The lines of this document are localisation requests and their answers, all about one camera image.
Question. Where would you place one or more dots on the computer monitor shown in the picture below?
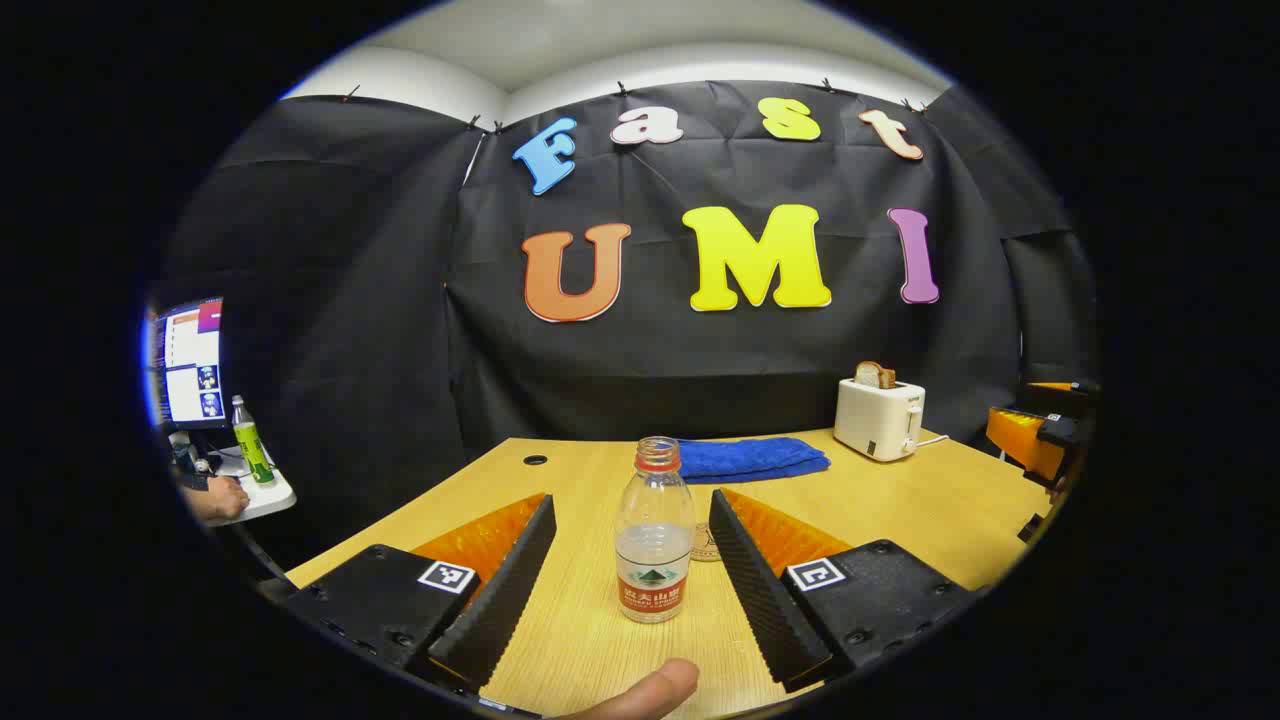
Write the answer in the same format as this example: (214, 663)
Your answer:
(192, 365)

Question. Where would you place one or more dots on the black backdrop cloth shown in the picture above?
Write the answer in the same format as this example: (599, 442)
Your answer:
(380, 330)

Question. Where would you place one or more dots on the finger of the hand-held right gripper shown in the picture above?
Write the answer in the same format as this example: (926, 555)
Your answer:
(1022, 440)

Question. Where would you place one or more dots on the round cork coaster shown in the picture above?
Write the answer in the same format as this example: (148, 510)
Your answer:
(707, 548)

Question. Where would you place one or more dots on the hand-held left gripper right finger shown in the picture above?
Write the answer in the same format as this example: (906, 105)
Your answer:
(755, 590)

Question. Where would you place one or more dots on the blue folded towel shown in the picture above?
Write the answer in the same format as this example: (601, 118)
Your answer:
(750, 460)

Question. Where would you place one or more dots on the bread slice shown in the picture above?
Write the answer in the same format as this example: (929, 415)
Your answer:
(872, 376)

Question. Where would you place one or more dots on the clear plastic water bottle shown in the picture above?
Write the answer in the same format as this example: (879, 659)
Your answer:
(654, 545)

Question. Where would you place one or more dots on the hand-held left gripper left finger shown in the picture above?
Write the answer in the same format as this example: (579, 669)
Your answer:
(505, 590)

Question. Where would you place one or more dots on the white toaster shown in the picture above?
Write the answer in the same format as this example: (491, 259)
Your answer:
(875, 420)

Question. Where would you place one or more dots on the green drink bottle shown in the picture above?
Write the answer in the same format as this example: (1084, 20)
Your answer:
(252, 450)

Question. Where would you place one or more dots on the white side desk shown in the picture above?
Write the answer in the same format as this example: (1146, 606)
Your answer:
(265, 497)

